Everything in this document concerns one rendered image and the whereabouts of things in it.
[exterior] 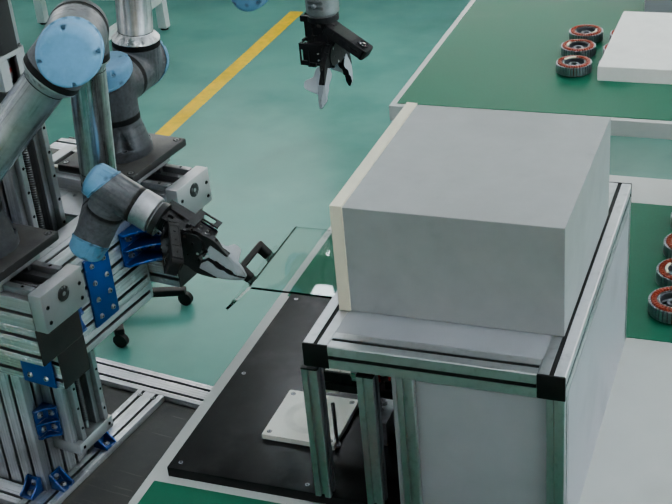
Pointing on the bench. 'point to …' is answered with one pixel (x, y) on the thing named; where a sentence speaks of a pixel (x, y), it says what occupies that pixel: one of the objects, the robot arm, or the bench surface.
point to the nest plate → (295, 413)
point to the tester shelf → (469, 337)
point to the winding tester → (474, 217)
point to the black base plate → (352, 446)
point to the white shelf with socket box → (639, 49)
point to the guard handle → (254, 256)
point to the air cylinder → (388, 421)
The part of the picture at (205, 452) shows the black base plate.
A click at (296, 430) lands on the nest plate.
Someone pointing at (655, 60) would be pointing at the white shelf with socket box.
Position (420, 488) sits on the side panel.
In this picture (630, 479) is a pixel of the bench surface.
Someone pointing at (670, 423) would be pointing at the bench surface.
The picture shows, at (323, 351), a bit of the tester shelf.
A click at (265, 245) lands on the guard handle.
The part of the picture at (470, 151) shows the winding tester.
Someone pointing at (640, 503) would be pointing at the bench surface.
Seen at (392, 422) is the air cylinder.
